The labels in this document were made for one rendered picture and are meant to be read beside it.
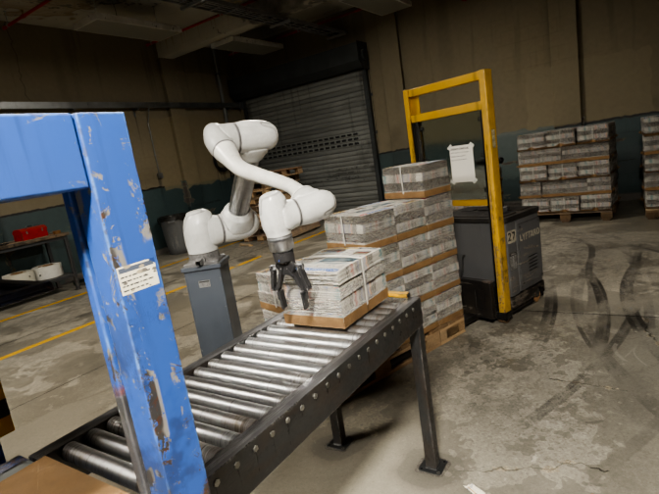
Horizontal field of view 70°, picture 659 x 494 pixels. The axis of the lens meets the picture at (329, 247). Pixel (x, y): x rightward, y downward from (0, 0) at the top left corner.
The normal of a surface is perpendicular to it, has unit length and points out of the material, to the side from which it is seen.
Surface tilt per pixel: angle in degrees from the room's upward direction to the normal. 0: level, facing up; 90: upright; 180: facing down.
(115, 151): 90
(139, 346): 90
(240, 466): 90
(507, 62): 90
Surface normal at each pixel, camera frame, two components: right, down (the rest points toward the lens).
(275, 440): 0.83, -0.02
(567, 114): -0.54, 0.24
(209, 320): -0.01, 0.19
